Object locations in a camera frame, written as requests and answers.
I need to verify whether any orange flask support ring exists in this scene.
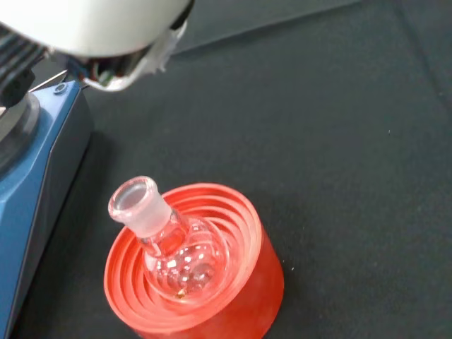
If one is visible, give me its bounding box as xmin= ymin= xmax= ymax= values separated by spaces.
xmin=103 ymin=182 xmax=285 ymax=339

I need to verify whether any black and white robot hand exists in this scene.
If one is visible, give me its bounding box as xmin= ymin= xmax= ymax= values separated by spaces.
xmin=0 ymin=0 xmax=196 ymax=93

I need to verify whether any black bench cloth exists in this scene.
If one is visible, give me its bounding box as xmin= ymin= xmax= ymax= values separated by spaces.
xmin=10 ymin=0 xmax=452 ymax=339

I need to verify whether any blue base laboratory heater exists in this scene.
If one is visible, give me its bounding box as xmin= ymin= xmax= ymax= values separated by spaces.
xmin=0 ymin=69 xmax=95 ymax=339

